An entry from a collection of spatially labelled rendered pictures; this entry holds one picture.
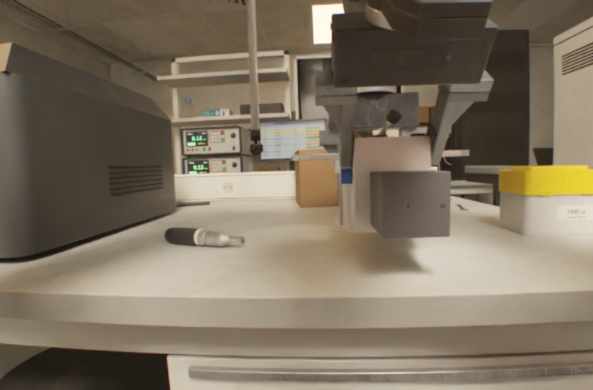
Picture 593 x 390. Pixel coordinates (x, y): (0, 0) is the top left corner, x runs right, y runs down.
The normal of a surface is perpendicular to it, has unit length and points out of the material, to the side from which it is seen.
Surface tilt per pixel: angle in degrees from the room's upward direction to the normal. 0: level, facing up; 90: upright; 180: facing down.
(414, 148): 90
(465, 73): 130
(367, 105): 90
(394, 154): 90
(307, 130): 86
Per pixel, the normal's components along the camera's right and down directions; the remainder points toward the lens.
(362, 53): -0.03, 0.71
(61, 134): 1.00, -0.03
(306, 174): 0.08, 0.08
